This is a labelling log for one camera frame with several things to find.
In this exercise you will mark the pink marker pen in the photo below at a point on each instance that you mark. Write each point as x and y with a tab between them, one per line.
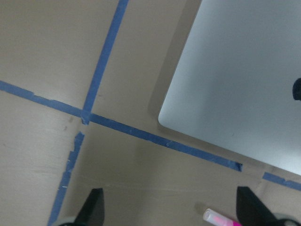
217	219

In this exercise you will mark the grey closed laptop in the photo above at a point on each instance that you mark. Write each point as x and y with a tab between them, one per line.
233	84

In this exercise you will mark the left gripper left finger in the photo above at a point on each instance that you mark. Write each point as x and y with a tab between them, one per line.
92	212

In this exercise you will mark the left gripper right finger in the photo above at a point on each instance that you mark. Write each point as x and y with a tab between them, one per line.
250	211

